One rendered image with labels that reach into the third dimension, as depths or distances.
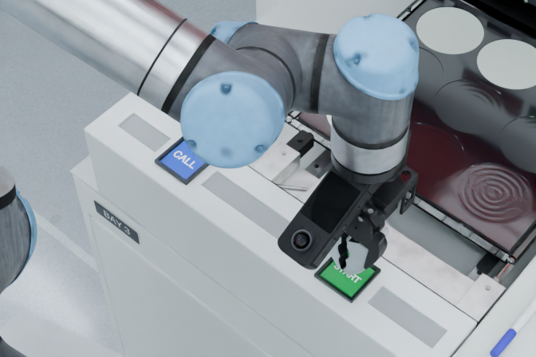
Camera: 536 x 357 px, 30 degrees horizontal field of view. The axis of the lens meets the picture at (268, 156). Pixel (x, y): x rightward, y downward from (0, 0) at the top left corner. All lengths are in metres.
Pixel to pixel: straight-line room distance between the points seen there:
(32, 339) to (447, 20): 0.76
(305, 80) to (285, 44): 0.04
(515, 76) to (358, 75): 0.64
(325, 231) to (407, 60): 0.21
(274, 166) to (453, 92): 0.29
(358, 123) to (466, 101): 0.53
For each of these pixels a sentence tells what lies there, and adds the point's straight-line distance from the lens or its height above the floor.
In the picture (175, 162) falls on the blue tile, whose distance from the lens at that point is 1.27.
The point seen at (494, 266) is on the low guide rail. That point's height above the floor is 0.85.
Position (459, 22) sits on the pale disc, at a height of 0.90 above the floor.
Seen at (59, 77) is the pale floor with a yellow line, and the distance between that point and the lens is 2.74.
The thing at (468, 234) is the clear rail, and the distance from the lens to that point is 1.30.
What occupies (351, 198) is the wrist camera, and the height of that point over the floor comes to 1.15.
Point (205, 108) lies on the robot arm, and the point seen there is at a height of 1.38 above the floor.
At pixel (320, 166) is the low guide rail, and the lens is 1.40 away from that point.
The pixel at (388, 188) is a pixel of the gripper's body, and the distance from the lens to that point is 1.05.
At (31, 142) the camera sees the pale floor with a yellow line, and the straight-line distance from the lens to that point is 2.61.
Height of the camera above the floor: 1.95
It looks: 51 degrees down
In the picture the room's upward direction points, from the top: 1 degrees counter-clockwise
